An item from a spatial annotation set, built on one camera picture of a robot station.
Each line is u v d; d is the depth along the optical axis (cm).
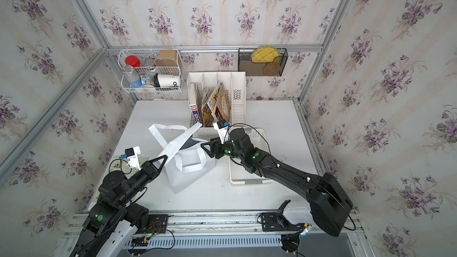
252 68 96
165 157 67
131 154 61
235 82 101
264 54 94
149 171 59
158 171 63
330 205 41
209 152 69
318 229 45
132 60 93
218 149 65
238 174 88
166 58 88
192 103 86
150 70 93
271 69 97
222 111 98
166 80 94
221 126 66
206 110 92
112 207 52
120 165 59
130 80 90
